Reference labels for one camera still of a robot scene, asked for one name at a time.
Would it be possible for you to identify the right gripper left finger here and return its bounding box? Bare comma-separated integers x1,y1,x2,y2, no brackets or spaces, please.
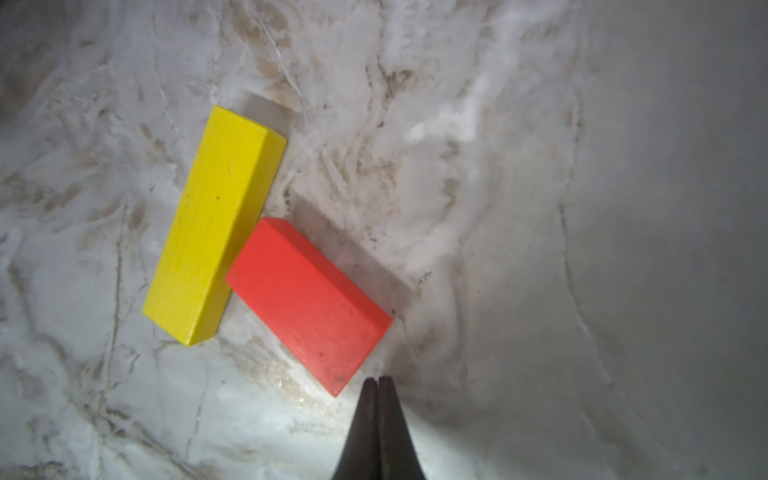
332,377,380,480

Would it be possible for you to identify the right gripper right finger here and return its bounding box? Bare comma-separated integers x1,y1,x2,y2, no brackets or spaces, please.
377,376,426,480

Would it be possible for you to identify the red block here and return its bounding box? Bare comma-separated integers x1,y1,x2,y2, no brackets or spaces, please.
226,217,392,397

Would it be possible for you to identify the yellow long block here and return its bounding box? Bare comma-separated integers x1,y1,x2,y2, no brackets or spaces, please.
143,106,287,346

